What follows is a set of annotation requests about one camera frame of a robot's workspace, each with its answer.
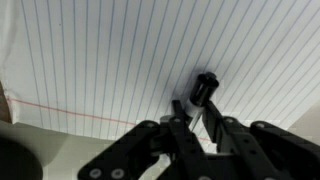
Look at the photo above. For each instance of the black marker pen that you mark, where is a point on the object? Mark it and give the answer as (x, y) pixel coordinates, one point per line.
(203, 89)

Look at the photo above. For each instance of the white lined notepad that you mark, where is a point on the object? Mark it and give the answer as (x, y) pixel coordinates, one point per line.
(96, 68)

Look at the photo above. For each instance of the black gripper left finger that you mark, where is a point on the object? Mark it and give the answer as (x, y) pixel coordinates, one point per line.
(136, 151)

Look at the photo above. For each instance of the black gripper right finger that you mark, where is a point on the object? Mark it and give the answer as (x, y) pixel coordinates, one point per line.
(263, 150)

